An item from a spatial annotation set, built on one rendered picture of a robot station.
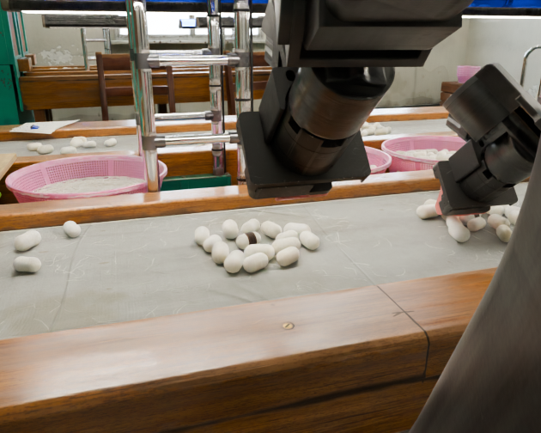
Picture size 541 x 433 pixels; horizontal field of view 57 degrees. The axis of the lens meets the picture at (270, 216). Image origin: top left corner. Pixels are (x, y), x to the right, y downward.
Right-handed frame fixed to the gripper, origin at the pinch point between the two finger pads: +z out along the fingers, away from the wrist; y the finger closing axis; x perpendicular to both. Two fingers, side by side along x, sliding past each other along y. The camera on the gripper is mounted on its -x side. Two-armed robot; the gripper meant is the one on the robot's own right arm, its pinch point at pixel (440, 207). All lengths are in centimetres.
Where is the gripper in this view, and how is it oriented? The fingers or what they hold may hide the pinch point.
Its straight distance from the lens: 76.8
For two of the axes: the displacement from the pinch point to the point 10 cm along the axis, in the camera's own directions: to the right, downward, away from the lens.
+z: -2.2, 3.5, 9.1
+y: -9.6, 0.8, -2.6
